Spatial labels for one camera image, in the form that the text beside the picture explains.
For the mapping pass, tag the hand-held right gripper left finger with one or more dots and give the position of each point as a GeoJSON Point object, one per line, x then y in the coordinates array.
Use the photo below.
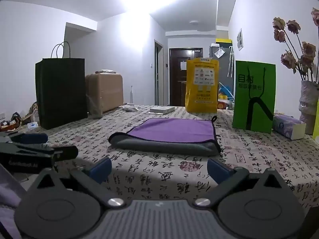
{"type": "Point", "coordinates": [101, 169]}

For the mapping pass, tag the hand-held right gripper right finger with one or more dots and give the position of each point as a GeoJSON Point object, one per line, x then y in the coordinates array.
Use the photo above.
{"type": "Point", "coordinates": [219, 170]}

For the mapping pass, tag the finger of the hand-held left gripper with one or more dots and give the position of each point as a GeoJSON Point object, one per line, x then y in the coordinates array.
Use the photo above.
{"type": "Point", "coordinates": [32, 138]}
{"type": "Point", "coordinates": [65, 152]}

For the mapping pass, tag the purple and grey towel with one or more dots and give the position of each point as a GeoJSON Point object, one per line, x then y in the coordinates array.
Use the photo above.
{"type": "Point", "coordinates": [172, 134]}

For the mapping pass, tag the pile of clutter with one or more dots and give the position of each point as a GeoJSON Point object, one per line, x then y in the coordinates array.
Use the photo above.
{"type": "Point", "coordinates": [17, 120]}

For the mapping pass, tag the printed tablecloth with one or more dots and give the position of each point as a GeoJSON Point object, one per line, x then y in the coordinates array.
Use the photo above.
{"type": "Point", "coordinates": [249, 154]}

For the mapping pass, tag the purple cloth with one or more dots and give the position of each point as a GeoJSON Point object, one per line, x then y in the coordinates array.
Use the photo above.
{"type": "Point", "coordinates": [8, 196]}

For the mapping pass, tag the black paper bag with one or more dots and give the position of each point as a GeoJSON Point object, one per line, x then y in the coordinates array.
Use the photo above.
{"type": "Point", "coordinates": [61, 94]}

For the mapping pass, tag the white papers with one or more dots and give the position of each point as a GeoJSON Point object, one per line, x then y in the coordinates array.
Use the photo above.
{"type": "Point", "coordinates": [129, 108]}

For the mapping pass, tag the brown suitcase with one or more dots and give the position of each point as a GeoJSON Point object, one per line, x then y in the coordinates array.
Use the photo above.
{"type": "Point", "coordinates": [104, 92]}

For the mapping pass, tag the blue and white plastic items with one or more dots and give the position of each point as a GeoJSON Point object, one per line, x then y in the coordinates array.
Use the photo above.
{"type": "Point", "coordinates": [225, 97]}

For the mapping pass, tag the green paper bag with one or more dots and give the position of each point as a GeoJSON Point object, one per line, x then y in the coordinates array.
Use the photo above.
{"type": "Point", "coordinates": [254, 97]}

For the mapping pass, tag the tissue box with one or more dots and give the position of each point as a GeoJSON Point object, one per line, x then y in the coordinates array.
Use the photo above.
{"type": "Point", "coordinates": [289, 127]}

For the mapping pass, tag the flat white box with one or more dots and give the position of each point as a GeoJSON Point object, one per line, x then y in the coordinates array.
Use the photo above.
{"type": "Point", "coordinates": [162, 109]}

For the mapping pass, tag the yellow paper bag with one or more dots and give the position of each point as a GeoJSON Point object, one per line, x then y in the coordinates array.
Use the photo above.
{"type": "Point", "coordinates": [202, 84]}

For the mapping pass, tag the dark brown door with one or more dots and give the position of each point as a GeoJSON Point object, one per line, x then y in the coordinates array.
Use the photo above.
{"type": "Point", "coordinates": [177, 79]}

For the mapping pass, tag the grey refrigerator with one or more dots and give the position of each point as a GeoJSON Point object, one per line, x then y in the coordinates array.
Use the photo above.
{"type": "Point", "coordinates": [221, 64]}

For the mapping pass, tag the paper sheet on door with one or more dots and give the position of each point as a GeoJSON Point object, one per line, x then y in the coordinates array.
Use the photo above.
{"type": "Point", "coordinates": [182, 66]}

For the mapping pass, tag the wrapped vase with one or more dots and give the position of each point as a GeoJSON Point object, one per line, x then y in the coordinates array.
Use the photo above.
{"type": "Point", "coordinates": [309, 104]}

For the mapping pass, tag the yellow box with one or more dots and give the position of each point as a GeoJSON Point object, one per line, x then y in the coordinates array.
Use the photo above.
{"type": "Point", "coordinates": [223, 41]}

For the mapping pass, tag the dried roses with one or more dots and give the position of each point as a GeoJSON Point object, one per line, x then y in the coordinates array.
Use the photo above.
{"type": "Point", "coordinates": [296, 52]}

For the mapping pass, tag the round ceiling lamp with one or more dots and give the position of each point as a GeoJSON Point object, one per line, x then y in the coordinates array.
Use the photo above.
{"type": "Point", "coordinates": [194, 22]}

